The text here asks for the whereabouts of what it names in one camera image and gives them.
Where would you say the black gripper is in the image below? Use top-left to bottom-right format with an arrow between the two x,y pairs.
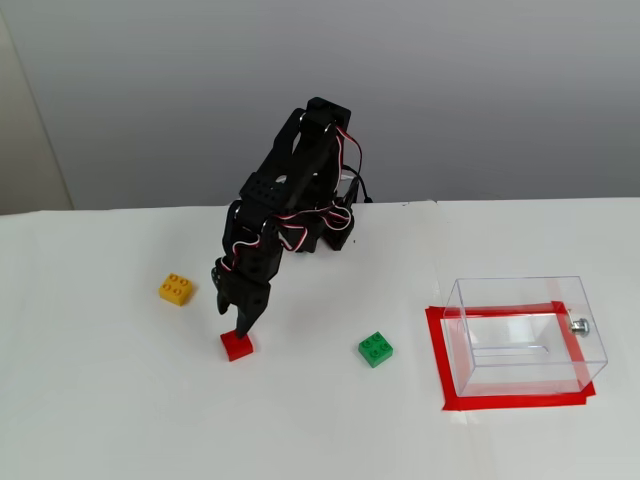
210,227 -> 285,340

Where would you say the red lego brick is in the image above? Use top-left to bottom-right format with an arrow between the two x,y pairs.
220,328 -> 255,362

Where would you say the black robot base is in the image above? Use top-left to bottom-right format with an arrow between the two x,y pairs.
299,199 -> 357,254

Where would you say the yellow lego brick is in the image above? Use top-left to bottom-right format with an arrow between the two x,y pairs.
158,272 -> 194,307

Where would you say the green lego brick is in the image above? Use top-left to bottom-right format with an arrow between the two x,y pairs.
357,330 -> 395,369

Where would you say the transparent plastic box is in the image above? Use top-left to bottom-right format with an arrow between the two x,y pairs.
443,274 -> 609,399

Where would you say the silver cam lock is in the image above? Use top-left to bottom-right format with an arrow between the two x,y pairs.
566,309 -> 592,337

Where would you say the red tape frame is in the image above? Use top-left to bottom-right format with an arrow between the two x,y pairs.
424,300 -> 597,412

